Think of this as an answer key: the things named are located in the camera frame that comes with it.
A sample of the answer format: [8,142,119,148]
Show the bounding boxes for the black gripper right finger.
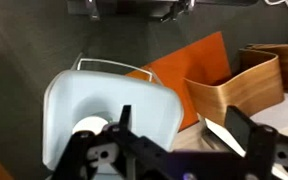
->
[225,105,288,180]

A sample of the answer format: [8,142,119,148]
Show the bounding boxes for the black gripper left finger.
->
[52,104,172,180]

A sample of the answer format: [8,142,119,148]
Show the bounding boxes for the curved wooden holder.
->
[183,48,286,128]

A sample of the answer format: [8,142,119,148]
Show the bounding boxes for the orange flat panel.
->
[125,31,234,133]

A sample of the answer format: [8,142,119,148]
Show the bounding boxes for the grey metal furniture frame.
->
[66,0,198,23]

